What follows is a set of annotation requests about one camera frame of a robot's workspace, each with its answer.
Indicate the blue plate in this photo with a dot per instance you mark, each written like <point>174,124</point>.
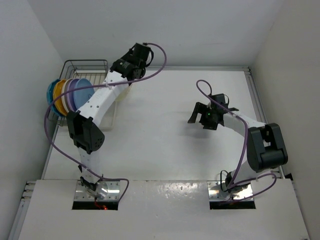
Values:
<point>80,97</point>

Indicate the metal base plate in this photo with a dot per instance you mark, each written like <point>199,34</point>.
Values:
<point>217,192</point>
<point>106,191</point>

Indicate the cream plate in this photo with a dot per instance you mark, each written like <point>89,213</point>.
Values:
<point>64,98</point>

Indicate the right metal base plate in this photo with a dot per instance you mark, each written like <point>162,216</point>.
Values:
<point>217,192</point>

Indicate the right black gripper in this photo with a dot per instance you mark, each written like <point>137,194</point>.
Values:
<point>200,108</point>

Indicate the purple plate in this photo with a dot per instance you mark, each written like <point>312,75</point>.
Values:
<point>70,96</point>

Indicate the teal polka dot plate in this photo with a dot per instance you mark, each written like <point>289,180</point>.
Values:
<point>49,97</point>

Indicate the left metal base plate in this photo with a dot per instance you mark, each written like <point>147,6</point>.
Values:
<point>106,191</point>

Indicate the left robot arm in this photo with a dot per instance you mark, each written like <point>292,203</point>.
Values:
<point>84,124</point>

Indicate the grey wire dish rack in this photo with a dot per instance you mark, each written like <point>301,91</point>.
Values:
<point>94,70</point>

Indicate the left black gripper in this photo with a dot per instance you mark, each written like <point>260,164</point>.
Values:
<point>122,58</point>

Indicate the beige green leaf plate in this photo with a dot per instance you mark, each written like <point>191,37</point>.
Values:
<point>123,94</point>

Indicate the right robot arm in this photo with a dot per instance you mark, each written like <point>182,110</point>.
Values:
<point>264,147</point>

